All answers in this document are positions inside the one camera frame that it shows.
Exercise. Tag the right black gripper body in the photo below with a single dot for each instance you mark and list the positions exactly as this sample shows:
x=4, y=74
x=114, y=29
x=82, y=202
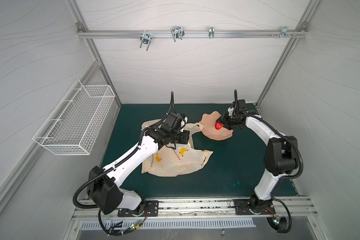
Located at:
x=225, y=120

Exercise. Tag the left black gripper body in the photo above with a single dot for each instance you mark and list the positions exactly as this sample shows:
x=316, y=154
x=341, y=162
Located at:
x=178, y=137

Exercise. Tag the red strawberry toy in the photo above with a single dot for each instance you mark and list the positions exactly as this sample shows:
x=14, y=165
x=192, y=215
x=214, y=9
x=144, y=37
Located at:
x=218, y=126

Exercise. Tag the cream banana-print plastic bag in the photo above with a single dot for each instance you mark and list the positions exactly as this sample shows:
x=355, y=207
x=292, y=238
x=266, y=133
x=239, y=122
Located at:
x=177, y=159

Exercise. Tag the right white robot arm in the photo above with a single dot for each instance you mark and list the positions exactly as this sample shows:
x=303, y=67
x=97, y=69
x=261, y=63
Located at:
x=282, y=158

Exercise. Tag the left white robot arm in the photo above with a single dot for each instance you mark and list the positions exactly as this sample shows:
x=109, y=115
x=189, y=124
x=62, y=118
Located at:
x=105, y=186

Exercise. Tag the pink wavy fruit bowl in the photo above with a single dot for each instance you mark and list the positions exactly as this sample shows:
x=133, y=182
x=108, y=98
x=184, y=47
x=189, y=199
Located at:
x=208, y=128

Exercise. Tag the metal u-bolt clamp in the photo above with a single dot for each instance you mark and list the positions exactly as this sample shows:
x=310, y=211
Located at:
x=145, y=39
x=177, y=33

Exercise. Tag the aluminium top crossbar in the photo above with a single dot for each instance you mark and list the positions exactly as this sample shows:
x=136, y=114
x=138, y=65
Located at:
x=189, y=34

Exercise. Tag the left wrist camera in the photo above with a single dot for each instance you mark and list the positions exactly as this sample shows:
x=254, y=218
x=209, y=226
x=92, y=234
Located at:
x=174, y=122

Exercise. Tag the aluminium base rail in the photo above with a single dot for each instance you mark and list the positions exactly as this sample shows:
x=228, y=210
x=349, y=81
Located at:
x=176, y=208

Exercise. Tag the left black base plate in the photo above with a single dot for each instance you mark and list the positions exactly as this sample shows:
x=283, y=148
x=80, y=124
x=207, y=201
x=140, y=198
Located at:
x=145, y=208

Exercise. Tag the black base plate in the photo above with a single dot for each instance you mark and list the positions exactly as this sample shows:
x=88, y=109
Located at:
x=145, y=208
x=241, y=207

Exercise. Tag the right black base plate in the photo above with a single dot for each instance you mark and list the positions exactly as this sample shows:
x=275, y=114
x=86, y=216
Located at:
x=241, y=207

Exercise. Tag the white wire basket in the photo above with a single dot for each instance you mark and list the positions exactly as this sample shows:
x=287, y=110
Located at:
x=74, y=125

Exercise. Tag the metal bracket with bolts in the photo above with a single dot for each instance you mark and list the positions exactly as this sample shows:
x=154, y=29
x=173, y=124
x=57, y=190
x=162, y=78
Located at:
x=284, y=33

